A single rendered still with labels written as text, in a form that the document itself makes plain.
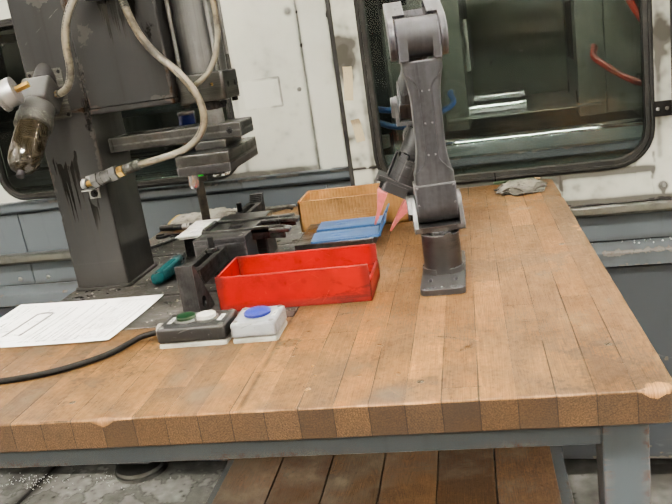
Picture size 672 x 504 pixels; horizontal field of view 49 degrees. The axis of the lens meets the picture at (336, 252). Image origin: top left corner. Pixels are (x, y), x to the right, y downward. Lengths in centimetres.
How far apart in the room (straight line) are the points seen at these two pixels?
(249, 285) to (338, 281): 14
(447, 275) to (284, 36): 100
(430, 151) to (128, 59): 56
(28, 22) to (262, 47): 74
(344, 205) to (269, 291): 49
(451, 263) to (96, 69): 72
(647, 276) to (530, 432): 119
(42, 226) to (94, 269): 90
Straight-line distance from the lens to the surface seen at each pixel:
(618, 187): 194
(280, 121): 203
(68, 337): 127
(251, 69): 204
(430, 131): 119
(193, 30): 138
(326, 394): 88
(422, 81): 118
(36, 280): 247
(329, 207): 163
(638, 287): 204
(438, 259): 120
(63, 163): 148
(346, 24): 192
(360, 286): 115
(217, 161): 132
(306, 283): 117
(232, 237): 135
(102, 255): 149
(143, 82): 139
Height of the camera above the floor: 129
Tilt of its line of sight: 15 degrees down
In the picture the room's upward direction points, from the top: 9 degrees counter-clockwise
